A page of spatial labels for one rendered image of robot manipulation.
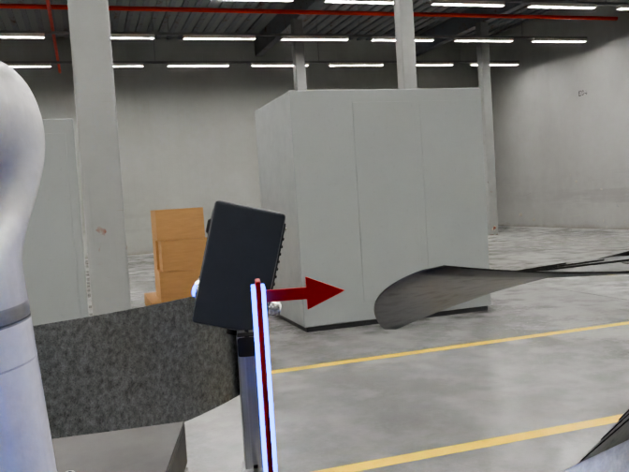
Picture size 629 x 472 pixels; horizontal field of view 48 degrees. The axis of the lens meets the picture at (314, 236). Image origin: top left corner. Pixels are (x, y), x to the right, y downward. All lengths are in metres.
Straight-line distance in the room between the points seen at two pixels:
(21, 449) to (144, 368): 1.65
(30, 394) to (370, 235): 6.28
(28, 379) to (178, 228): 7.88
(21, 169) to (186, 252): 7.87
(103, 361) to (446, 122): 5.52
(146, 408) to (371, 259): 4.77
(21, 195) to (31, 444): 0.21
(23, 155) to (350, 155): 6.19
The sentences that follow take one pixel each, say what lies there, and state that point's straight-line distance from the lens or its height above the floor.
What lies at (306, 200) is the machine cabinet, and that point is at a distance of 6.64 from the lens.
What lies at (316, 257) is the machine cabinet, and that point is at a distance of 6.68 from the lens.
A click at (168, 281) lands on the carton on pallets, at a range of 8.55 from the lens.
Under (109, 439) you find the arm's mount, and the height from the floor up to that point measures 0.99.
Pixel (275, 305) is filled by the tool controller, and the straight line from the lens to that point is 1.14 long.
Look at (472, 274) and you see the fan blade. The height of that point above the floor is 1.19.
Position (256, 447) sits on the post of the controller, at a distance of 1.09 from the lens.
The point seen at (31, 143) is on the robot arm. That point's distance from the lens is 0.70.
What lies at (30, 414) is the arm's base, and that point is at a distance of 0.66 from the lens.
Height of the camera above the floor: 1.25
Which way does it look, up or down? 3 degrees down
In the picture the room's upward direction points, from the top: 4 degrees counter-clockwise
